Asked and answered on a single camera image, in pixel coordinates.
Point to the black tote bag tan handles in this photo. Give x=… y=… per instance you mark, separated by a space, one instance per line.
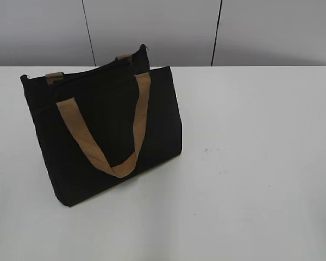
x=99 y=128

